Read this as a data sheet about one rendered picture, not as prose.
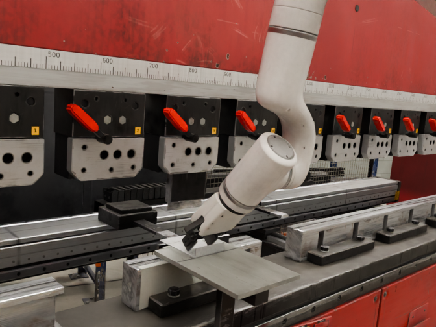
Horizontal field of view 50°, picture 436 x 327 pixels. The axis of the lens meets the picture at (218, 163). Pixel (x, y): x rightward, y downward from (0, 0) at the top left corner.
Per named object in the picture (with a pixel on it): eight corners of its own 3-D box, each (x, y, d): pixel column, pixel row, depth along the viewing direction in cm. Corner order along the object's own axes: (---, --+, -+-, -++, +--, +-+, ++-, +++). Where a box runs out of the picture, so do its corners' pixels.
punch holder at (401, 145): (396, 157, 164) (402, 109, 161) (374, 153, 170) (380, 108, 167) (415, 155, 174) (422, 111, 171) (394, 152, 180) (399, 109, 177)
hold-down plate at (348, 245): (320, 266, 136) (322, 256, 135) (305, 260, 140) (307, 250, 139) (374, 248, 156) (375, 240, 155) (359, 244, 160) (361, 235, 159)
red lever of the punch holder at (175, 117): (173, 106, 91) (200, 137, 97) (161, 104, 94) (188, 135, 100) (168, 113, 90) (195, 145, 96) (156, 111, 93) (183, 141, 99)
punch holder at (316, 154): (286, 165, 124) (292, 102, 121) (263, 159, 130) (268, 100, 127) (320, 163, 134) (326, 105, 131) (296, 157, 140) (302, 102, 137)
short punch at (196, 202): (169, 212, 104) (172, 170, 103) (164, 209, 106) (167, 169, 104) (204, 207, 111) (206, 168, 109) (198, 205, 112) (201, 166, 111)
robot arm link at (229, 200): (248, 172, 99) (241, 180, 101) (218, 174, 93) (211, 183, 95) (268, 204, 95) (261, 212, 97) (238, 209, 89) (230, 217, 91)
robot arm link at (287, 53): (314, 39, 95) (279, 180, 102) (258, 24, 84) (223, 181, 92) (350, 45, 88) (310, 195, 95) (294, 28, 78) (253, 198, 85)
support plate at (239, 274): (237, 300, 83) (238, 294, 83) (154, 254, 102) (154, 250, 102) (300, 279, 95) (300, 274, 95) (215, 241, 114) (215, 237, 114)
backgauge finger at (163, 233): (151, 248, 108) (152, 227, 107) (97, 219, 127) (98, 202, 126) (191, 240, 116) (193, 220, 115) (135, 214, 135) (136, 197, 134)
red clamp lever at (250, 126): (245, 109, 104) (265, 137, 110) (233, 108, 107) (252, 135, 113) (241, 115, 104) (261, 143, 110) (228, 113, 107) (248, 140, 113)
